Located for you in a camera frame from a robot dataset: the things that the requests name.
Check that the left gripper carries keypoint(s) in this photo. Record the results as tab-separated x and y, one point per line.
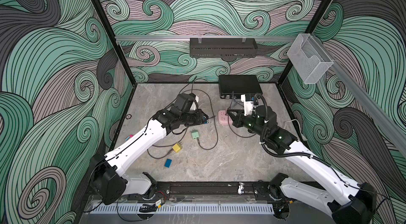
199	119

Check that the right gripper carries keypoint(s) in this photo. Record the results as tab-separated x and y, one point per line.
238	119

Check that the green charger cube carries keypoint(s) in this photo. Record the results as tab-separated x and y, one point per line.
195	134

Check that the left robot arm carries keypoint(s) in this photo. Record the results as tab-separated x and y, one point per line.
108	171

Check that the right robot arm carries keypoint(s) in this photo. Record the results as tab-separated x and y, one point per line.
343	199

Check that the pink power strip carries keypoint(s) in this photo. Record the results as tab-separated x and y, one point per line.
223	118

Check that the black briefcase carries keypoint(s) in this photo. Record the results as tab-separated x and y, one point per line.
233	86

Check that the yellow charger cube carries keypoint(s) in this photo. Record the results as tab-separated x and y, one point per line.
177	147

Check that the teal small block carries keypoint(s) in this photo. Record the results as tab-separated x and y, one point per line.
168	163

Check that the pink multicolour small device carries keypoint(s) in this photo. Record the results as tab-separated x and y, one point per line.
129	137

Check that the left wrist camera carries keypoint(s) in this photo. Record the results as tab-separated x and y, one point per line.
186	102

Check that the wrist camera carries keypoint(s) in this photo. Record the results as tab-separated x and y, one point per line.
248	105
186	102

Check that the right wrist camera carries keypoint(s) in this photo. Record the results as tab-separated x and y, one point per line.
248	105

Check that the black wall shelf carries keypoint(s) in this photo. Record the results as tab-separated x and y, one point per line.
224	48

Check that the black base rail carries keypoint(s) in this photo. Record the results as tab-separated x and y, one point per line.
176	191

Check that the clear acrylic wall holder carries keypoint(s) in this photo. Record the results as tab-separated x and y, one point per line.
310	58

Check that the white slotted cable duct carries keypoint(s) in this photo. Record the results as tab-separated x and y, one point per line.
191	208

